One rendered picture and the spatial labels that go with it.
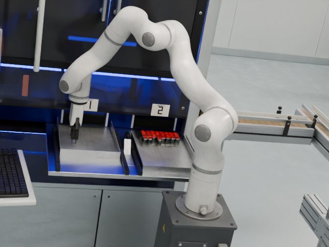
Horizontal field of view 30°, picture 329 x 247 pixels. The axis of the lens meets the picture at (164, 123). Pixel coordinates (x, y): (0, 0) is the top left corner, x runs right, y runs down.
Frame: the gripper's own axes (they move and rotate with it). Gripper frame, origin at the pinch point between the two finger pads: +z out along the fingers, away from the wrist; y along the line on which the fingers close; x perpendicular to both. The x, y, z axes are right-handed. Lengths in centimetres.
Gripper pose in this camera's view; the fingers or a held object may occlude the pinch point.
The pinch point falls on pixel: (74, 133)
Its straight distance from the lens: 267.6
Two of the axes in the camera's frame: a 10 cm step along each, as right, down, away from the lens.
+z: -1.6, 9.1, 3.8
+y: 1.9, 4.1, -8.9
